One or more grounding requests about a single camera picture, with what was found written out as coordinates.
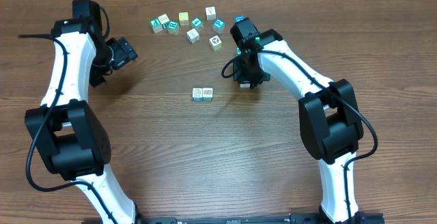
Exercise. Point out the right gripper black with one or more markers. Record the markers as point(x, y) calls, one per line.
point(240, 76)

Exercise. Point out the white top block rear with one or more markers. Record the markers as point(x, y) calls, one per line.
point(210, 13)

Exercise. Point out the blue P block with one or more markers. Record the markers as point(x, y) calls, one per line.
point(218, 26)

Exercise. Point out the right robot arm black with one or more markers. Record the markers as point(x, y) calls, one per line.
point(332, 129)

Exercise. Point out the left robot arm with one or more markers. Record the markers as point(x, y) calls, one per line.
point(70, 147)

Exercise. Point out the yellow top block rear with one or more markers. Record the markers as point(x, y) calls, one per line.
point(184, 19)

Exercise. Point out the white block blue edge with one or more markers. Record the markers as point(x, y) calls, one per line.
point(197, 94)

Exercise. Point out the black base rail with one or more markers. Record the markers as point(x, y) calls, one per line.
point(235, 220)

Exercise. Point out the white block blue side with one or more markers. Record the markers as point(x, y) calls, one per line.
point(192, 36)

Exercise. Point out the small green top block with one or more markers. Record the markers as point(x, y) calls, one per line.
point(197, 24)

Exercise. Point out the white top block green side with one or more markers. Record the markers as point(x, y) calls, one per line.
point(164, 20)

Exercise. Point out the blue top block right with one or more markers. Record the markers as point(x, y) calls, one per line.
point(239, 18)

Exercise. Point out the white block monkey picture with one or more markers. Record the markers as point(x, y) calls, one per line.
point(245, 85)

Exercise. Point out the white block green edge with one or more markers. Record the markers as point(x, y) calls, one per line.
point(207, 93)

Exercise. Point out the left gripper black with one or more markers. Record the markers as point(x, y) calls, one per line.
point(124, 50)

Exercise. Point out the white block animal picture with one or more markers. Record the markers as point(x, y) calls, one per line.
point(215, 43)

